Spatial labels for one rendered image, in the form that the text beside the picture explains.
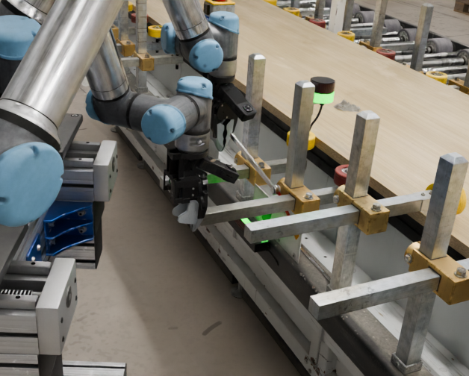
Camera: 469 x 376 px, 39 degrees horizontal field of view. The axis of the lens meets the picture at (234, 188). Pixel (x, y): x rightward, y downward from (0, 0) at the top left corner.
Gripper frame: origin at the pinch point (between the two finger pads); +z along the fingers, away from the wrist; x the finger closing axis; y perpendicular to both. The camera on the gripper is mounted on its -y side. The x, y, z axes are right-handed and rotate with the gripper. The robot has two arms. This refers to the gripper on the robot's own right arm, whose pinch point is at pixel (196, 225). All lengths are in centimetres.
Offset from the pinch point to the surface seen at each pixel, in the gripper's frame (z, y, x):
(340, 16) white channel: -15, -125, -134
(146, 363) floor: 83, -4, -47
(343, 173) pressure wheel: -8.7, -38.8, 0.7
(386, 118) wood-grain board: -8, -75, -30
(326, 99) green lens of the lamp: -28.1, -31.9, -1.0
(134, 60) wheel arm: -2, -23, -123
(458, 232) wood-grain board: -8, -48, 33
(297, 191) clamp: -4.9, -26.8, -0.3
